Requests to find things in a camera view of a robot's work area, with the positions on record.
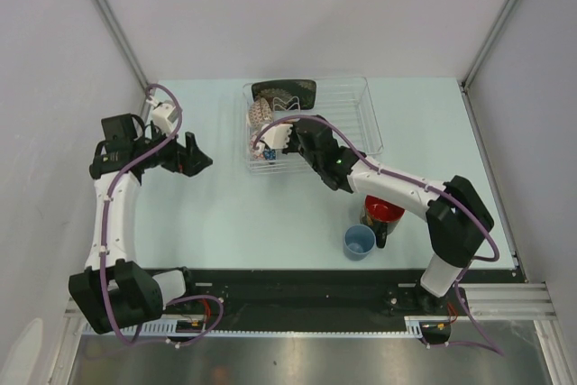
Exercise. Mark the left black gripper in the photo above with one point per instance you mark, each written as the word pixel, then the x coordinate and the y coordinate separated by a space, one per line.
pixel 189 160

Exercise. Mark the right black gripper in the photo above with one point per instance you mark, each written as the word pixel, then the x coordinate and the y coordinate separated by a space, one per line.
pixel 291 147

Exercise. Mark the blue patterned bowl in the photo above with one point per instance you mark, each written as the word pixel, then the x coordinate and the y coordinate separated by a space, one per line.
pixel 268 154

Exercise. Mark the clear wire dish rack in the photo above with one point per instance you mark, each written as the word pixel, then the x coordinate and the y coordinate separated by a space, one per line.
pixel 344 102

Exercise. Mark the red-white patterned bowl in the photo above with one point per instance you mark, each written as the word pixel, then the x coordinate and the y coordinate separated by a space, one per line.
pixel 259 114

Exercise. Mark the black floral square plate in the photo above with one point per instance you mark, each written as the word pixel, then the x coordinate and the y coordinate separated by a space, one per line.
pixel 286 94

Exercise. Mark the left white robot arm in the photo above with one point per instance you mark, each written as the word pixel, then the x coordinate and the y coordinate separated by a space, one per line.
pixel 113 292

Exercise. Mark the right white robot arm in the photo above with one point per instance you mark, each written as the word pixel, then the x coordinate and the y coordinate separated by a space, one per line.
pixel 457 220

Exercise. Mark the red black mug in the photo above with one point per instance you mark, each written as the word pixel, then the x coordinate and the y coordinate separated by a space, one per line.
pixel 382 217

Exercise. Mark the light blue cup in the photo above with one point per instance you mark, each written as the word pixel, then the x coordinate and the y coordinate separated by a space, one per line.
pixel 358 242

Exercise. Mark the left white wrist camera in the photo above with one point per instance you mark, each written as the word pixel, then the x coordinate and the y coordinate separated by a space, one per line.
pixel 165 114

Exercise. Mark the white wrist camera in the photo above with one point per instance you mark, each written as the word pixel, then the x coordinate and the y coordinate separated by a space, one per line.
pixel 165 114
pixel 273 136

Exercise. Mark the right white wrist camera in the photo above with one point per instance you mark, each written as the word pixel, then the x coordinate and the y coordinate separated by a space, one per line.
pixel 273 136

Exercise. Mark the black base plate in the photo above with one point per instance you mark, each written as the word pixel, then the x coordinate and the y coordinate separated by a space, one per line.
pixel 332 301

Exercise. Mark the grey cable duct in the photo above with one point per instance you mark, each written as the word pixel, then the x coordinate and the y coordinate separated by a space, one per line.
pixel 167 328

